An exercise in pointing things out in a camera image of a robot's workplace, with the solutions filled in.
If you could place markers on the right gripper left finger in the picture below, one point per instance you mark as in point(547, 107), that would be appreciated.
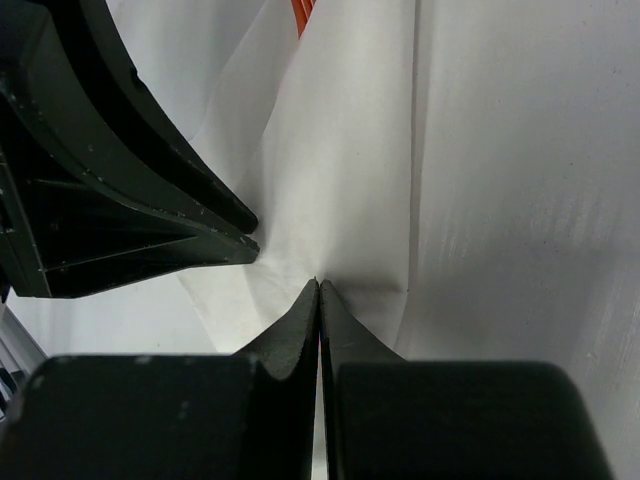
point(248, 415)

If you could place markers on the white paper napkin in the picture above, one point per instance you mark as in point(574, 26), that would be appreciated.
point(330, 180)

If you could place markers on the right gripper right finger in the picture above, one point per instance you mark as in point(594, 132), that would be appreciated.
point(390, 418)

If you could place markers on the orange plastic fork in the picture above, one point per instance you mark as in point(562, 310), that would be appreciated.
point(302, 10)

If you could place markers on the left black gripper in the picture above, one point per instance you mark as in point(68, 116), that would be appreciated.
point(62, 239)

